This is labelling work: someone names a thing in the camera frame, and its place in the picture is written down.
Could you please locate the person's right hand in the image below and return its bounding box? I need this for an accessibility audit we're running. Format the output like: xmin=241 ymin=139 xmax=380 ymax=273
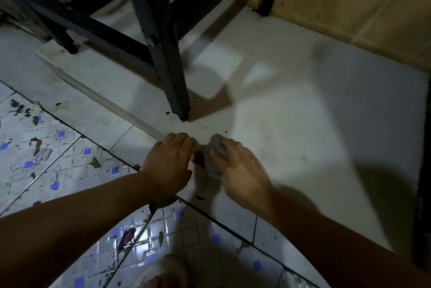
xmin=209 ymin=139 xmax=275 ymax=215

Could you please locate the person's left hand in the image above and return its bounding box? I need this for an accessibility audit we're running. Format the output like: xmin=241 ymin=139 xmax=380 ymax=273
xmin=140 ymin=132 xmax=198 ymax=203

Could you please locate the grey cleaning cloth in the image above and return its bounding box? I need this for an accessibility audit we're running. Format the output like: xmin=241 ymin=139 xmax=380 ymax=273
xmin=195 ymin=134 xmax=230 ymax=178

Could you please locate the person's right forearm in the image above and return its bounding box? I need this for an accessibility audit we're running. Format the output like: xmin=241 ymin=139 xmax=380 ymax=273
xmin=261 ymin=190 xmax=431 ymax=288

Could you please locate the person's left forearm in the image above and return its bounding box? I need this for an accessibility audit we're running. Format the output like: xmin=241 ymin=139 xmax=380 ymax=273
xmin=0 ymin=171 xmax=159 ymax=288

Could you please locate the person's white sandal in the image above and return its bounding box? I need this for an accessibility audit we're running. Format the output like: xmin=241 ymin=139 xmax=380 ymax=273
xmin=136 ymin=255 xmax=191 ymax=288

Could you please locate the black metal frame table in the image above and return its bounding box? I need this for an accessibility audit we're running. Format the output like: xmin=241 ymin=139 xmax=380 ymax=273
xmin=0 ymin=0 xmax=287 ymax=122

